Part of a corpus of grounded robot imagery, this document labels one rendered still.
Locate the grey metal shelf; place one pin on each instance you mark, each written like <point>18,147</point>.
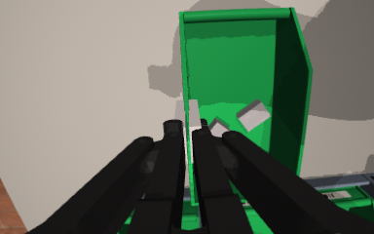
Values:
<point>365,181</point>

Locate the green open-front bin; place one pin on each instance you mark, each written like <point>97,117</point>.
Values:
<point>253,54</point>
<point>257,224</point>
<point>189,213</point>
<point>352,198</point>

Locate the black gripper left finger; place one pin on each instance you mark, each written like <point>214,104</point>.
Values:
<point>105,202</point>

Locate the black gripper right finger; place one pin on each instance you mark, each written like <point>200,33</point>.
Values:
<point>285,202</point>

